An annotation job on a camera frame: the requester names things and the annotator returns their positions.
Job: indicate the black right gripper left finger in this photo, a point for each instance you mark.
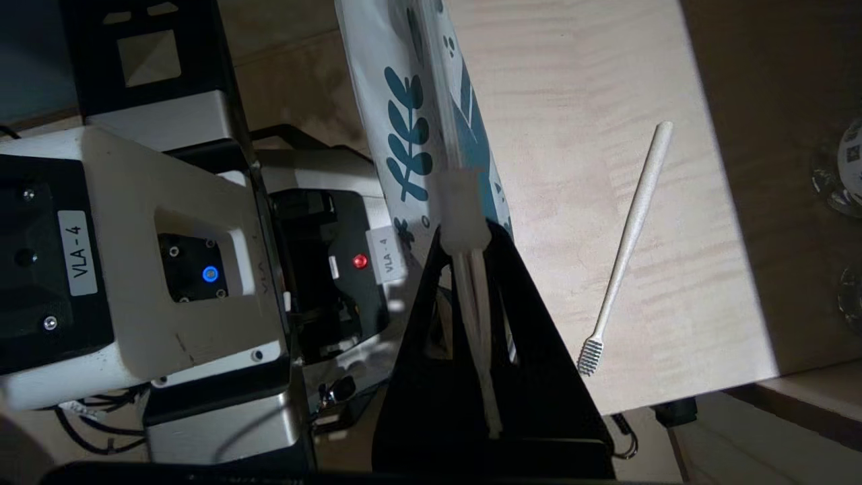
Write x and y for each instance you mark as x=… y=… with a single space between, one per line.
x=424 y=377

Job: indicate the white toothbrush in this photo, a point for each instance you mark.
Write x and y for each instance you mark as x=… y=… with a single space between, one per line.
x=633 y=229

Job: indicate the white floral plastic pouch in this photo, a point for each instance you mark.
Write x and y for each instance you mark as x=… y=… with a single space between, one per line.
x=397 y=101

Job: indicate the clear plastic water bottle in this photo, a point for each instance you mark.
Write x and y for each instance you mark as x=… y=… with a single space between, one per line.
x=848 y=162
x=854 y=303

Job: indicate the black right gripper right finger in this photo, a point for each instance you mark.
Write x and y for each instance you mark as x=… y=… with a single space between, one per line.
x=545 y=404

